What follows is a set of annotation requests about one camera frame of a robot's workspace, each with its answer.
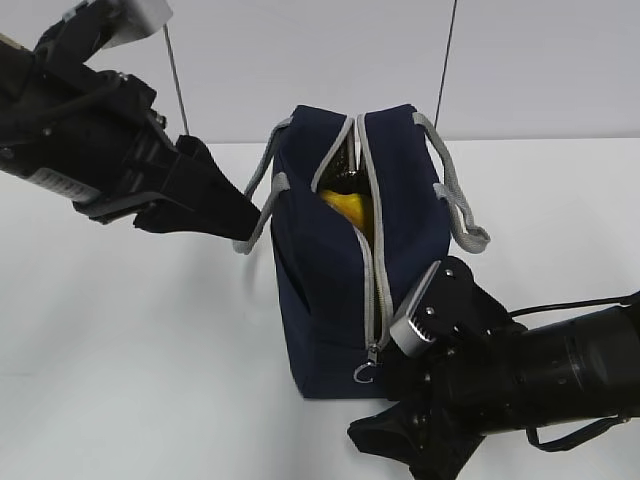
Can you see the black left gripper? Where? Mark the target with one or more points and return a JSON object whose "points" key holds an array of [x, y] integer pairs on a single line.
{"points": [[102, 148]]}

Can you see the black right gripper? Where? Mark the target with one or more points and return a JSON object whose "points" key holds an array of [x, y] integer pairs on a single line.
{"points": [[462, 386]]}

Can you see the navy blue lunch bag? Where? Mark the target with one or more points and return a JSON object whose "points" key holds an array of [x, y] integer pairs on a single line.
{"points": [[338, 292]]}

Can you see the yellow banana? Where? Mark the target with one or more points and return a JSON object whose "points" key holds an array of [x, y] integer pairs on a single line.
{"points": [[355, 207]]}

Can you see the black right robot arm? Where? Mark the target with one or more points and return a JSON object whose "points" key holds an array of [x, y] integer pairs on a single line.
{"points": [[581, 375]]}

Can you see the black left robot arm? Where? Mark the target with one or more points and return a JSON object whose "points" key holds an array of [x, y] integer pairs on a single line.
{"points": [[18, 67]]}

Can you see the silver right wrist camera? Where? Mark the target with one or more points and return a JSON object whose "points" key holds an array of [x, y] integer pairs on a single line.
{"points": [[406, 330]]}

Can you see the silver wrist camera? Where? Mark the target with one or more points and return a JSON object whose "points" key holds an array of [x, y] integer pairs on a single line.
{"points": [[406, 330], [94, 25]]}

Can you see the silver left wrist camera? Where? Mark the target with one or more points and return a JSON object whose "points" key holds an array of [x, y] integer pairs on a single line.
{"points": [[94, 25]]}

